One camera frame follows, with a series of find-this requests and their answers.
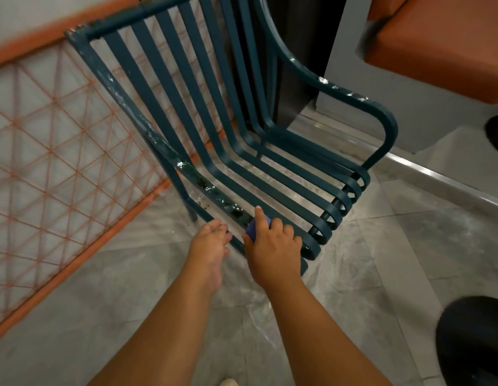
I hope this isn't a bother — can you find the person's right hand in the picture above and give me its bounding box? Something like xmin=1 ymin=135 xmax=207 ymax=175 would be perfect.
xmin=242 ymin=205 xmax=304 ymax=294

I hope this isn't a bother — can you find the person's left hand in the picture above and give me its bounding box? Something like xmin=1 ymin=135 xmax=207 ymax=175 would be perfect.
xmin=185 ymin=219 xmax=233 ymax=296

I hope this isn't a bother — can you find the blue cleaning cloth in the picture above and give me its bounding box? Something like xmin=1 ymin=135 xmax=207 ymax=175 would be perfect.
xmin=245 ymin=214 xmax=272 ymax=242

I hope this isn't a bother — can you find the dark green metal slatted chair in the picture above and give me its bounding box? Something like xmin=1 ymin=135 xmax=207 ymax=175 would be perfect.
xmin=63 ymin=0 xmax=399 ymax=278

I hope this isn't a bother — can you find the person's right forearm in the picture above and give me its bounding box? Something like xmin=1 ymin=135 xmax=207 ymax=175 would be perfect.
xmin=265 ymin=275 xmax=391 ymax=386

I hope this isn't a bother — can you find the person's left forearm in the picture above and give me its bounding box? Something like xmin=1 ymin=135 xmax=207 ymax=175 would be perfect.
xmin=87 ymin=269 xmax=217 ymax=386

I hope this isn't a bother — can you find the black partition panel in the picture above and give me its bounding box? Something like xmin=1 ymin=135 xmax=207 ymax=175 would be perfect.
xmin=240 ymin=0 xmax=350 ymax=127

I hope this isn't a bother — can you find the orange cushioned booth bench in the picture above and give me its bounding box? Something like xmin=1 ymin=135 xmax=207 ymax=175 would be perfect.
xmin=315 ymin=0 xmax=498 ymax=213

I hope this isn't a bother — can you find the orange wire mesh fence panel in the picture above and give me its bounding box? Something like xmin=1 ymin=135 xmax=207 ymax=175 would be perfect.
xmin=0 ymin=0 xmax=238 ymax=344

